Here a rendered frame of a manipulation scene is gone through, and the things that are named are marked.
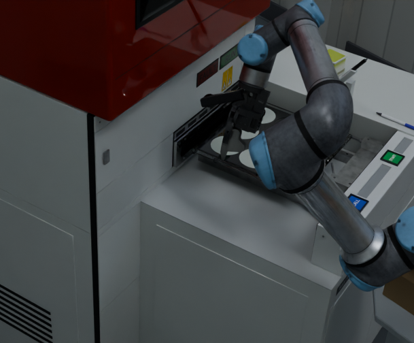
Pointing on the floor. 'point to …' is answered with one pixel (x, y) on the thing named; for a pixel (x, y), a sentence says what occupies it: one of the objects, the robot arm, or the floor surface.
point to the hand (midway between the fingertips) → (221, 154)
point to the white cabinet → (247, 288)
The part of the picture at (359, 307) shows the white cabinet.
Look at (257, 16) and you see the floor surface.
